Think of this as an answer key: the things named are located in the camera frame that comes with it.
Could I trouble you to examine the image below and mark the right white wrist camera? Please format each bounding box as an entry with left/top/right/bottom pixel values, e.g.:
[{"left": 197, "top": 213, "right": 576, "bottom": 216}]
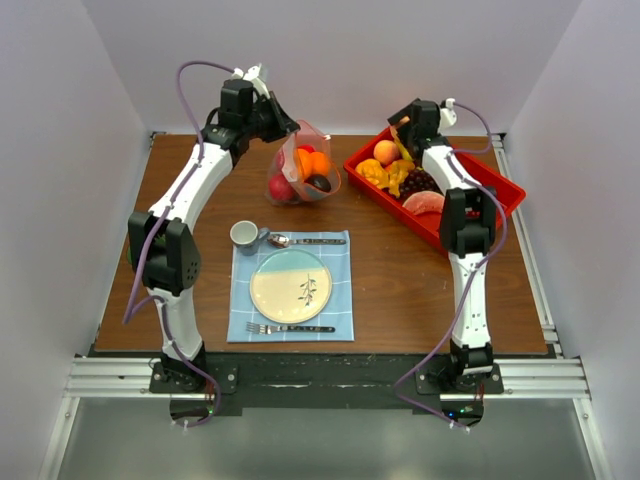
[{"left": 438, "top": 98, "right": 458, "bottom": 133}]

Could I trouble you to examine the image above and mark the small grey cup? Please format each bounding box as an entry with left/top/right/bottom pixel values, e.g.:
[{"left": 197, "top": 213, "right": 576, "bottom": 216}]
[{"left": 229, "top": 220, "right": 270, "bottom": 256}]

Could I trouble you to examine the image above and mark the red apple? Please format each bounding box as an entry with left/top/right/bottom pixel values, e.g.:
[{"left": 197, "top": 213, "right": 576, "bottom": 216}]
[
  {"left": 268, "top": 174, "right": 296, "bottom": 203},
  {"left": 297, "top": 144, "right": 316, "bottom": 153}
]

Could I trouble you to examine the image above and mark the metal fork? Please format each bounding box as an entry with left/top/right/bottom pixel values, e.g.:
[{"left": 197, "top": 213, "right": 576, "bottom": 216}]
[{"left": 246, "top": 322, "right": 336, "bottom": 335}]

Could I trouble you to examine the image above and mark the yellow bell pepper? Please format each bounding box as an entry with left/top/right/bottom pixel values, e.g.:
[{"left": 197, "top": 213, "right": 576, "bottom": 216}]
[{"left": 394, "top": 140, "right": 414, "bottom": 162}]

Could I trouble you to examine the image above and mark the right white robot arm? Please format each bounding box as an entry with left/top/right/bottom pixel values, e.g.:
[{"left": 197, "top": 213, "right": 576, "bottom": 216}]
[{"left": 388, "top": 99, "right": 506, "bottom": 393}]

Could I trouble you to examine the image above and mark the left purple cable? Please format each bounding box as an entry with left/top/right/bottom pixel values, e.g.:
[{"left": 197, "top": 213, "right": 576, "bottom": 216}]
[{"left": 122, "top": 61, "right": 236, "bottom": 426}]

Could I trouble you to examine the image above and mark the red plastic fruit tray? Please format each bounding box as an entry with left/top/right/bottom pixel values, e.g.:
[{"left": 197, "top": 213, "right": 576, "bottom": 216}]
[{"left": 343, "top": 127, "right": 526, "bottom": 255}]

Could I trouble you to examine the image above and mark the metal spoon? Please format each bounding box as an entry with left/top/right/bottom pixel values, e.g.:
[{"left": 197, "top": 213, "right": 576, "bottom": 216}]
[{"left": 266, "top": 233, "right": 347, "bottom": 248}]

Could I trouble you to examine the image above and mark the cream and teal plate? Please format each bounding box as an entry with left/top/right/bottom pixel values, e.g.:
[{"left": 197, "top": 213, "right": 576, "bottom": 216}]
[{"left": 249, "top": 249, "right": 333, "bottom": 325}]

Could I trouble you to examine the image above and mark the upper purple grape bunch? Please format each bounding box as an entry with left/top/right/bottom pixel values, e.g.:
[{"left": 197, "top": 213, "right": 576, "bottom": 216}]
[{"left": 399, "top": 168, "right": 441, "bottom": 199}]

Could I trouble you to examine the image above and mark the aluminium frame rail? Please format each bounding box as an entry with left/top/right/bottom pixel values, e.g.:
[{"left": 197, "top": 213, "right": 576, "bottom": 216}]
[{"left": 47, "top": 143, "right": 612, "bottom": 479}]

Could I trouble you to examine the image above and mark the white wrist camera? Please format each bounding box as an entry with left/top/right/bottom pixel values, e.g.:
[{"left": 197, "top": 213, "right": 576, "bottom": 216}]
[
  {"left": 231, "top": 64, "right": 270, "bottom": 98},
  {"left": 438, "top": 98, "right": 458, "bottom": 133}
]

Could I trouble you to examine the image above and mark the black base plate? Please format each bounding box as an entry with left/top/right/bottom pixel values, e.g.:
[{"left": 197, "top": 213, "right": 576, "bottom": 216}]
[{"left": 148, "top": 352, "right": 505, "bottom": 419}]

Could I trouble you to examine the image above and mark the orange fruit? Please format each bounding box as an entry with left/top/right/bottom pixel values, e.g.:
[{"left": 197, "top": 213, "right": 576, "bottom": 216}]
[
  {"left": 308, "top": 151, "right": 332, "bottom": 177},
  {"left": 296, "top": 149, "right": 313, "bottom": 181}
]

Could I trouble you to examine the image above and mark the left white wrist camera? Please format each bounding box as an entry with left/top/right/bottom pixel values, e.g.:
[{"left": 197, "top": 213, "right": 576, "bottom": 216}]
[{"left": 231, "top": 64, "right": 270, "bottom": 98}]

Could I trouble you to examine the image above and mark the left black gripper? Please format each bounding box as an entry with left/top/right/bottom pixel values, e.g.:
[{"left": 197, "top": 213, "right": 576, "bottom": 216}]
[{"left": 243, "top": 91, "right": 300, "bottom": 144}]

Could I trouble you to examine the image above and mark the orange fruit back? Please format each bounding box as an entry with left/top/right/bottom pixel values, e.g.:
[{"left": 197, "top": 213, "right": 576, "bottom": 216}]
[{"left": 308, "top": 151, "right": 332, "bottom": 177}]

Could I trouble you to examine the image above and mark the watermelon slice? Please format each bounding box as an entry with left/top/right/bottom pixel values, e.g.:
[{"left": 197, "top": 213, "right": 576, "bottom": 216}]
[{"left": 402, "top": 191, "right": 445, "bottom": 216}]

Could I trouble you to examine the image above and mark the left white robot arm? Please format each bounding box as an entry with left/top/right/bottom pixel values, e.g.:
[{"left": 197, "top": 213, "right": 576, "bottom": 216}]
[{"left": 128, "top": 76, "right": 299, "bottom": 392}]

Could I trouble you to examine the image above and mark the clear zip top bag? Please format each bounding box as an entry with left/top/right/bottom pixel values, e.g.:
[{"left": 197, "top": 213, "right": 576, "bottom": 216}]
[{"left": 265, "top": 120, "right": 342, "bottom": 205}]

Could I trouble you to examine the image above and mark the blue checked placemat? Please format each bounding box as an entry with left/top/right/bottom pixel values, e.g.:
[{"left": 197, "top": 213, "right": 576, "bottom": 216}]
[{"left": 227, "top": 230, "right": 354, "bottom": 343}]

